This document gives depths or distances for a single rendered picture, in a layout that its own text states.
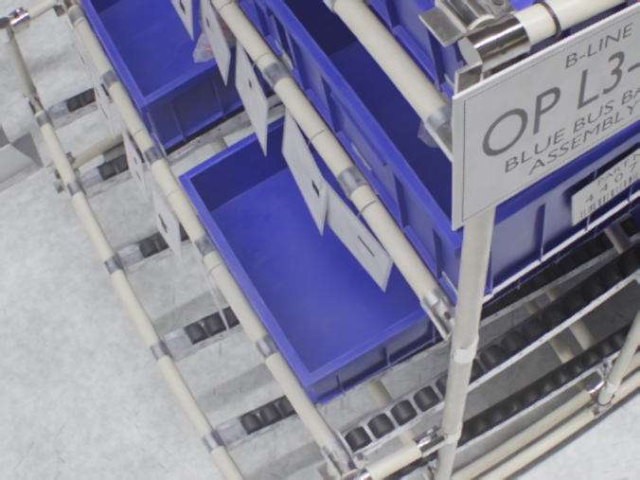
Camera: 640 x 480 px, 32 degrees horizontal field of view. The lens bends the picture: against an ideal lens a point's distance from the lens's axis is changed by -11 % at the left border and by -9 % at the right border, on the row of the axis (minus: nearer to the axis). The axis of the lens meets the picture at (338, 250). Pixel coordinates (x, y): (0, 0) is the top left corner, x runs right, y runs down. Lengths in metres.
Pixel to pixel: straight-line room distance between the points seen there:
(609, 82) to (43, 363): 1.83
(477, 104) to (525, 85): 0.05
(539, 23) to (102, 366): 1.84
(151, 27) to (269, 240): 0.48
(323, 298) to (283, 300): 0.06
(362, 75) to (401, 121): 0.09
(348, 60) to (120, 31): 0.63
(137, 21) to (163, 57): 0.11
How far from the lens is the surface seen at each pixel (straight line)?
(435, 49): 1.00
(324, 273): 1.77
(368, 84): 1.52
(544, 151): 1.03
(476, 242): 1.13
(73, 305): 2.65
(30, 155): 2.87
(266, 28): 1.56
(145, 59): 2.02
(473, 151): 0.95
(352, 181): 1.47
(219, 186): 1.79
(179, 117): 1.87
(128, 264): 2.17
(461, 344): 1.36
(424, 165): 1.46
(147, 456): 2.49
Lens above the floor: 2.34
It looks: 64 degrees down
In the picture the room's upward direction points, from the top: 6 degrees counter-clockwise
